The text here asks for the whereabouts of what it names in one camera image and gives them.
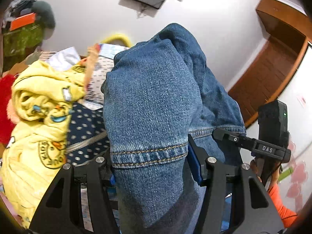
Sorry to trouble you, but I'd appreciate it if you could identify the blue denim jacket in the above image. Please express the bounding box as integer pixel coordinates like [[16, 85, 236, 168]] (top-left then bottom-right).
[[102, 23, 246, 233]]

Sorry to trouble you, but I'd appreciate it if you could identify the green storage box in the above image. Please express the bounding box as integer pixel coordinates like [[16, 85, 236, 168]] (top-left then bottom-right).
[[3, 23, 43, 57]]

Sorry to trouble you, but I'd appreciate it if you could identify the wooden wardrobe door frame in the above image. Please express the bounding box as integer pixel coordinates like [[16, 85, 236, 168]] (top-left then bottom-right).
[[229, 0, 311, 127]]

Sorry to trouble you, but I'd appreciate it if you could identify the orange box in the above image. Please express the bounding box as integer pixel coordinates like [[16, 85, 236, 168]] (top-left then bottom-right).
[[10, 13, 36, 31]]

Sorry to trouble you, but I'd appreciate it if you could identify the blue patchwork bedspread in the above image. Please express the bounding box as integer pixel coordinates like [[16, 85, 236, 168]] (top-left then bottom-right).
[[40, 44, 128, 110]]

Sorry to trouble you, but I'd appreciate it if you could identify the orange sleeve forearm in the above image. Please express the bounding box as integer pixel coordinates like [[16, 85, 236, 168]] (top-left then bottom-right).
[[268, 183, 298, 228]]

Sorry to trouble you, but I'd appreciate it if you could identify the navy patterned sweater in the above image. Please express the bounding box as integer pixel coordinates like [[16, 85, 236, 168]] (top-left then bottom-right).
[[66, 102, 110, 166]]

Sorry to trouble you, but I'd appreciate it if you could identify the person right hand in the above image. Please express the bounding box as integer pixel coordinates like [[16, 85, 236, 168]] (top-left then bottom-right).
[[250, 158, 283, 191]]

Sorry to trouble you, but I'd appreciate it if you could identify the red plush item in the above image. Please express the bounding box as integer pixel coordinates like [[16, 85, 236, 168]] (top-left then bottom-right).
[[0, 74, 15, 145]]

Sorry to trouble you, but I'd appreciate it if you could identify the yellow duck print blanket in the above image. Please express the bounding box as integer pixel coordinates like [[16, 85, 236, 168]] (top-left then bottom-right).
[[1, 60, 86, 228]]

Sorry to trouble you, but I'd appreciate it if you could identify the pile of clothes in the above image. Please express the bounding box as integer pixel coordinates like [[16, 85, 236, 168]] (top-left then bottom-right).
[[1, 0, 56, 31]]

